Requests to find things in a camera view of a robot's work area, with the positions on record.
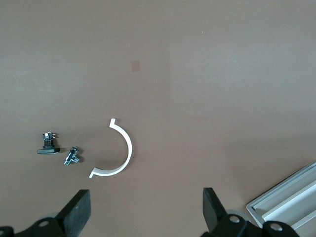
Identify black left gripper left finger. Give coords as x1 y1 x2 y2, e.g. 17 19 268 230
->
0 189 91 237

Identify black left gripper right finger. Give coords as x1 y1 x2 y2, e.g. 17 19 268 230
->
201 187 300 237

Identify small silver screws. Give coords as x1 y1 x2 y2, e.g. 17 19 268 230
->
63 146 82 166

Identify black switch component with pins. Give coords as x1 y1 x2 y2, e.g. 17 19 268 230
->
36 131 61 156

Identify white half-ring plastic bracket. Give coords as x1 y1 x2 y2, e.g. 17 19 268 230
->
88 118 133 179

